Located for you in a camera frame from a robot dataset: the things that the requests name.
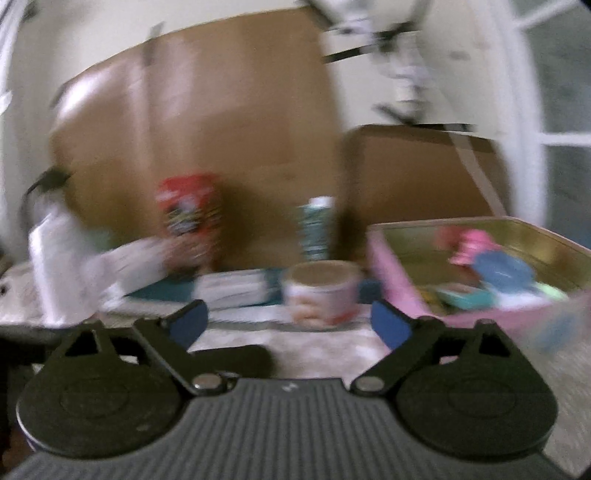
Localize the round white pink cup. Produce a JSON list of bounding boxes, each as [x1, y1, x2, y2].
[[281, 260, 364, 332]]

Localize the green soft sponge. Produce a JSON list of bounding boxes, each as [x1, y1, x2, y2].
[[530, 283, 570, 304]]

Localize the pink tin box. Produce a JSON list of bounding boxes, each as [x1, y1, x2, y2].
[[366, 215, 591, 354]]

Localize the white cable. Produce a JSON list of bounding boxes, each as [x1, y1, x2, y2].
[[449, 130, 507, 217]]

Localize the red snack can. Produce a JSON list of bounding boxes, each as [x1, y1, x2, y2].
[[154, 174, 223, 274]]

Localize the pink soft cloth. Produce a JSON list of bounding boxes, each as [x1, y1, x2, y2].
[[435, 225, 503, 269]]

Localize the small brown cardboard box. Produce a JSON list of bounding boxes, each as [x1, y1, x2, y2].
[[343, 123, 514, 228]]

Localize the large cardboard sheet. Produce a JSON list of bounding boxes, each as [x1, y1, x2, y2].
[[47, 7, 352, 274]]

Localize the white spray bottle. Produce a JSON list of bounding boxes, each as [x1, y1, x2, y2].
[[20, 165, 101, 329]]

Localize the teal and white carton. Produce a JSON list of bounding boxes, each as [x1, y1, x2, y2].
[[298, 196, 338, 265]]

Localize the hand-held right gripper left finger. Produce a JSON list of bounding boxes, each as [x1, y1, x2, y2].
[[62, 299, 232, 397]]

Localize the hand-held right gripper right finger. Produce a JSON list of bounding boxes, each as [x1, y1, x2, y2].
[[350, 299, 517, 397]]

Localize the white framed glass door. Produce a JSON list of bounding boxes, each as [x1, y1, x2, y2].
[[478, 0, 591, 298]]

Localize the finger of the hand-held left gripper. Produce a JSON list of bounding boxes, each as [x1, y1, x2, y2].
[[188, 344, 274, 377]]

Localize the white packet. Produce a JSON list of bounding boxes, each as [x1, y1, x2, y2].
[[193, 270, 283, 309]]

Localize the white power adapter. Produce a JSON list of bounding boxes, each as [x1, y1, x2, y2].
[[387, 44, 431, 117]]

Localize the teal book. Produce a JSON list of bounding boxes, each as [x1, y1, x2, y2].
[[124, 277, 200, 302]]

